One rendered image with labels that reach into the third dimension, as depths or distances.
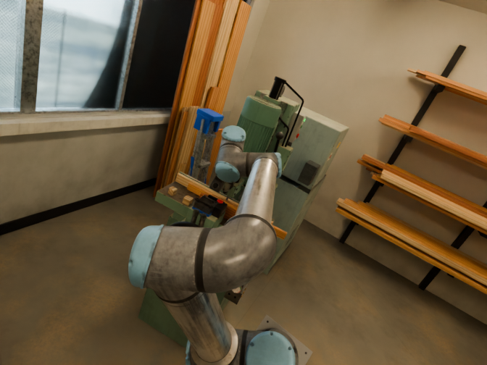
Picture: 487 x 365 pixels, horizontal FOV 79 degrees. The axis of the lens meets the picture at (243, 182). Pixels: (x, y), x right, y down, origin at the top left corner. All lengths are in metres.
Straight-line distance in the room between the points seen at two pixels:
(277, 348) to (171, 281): 0.57
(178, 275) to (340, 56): 3.44
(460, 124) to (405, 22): 1.17
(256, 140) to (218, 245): 0.94
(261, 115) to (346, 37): 2.55
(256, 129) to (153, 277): 0.97
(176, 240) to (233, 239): 0.10
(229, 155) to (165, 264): 0.60
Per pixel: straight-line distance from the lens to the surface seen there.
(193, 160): 2.42
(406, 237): 3.46
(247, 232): 0.54
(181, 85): 2.91
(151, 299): 1.99
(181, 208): 1.56
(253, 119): 1.37
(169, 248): 0.54
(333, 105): 3.74
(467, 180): 3.83
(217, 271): 0.52
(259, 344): 1.04
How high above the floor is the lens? 1.70
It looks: 23 degrees down
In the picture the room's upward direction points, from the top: 22 degrees clockwise
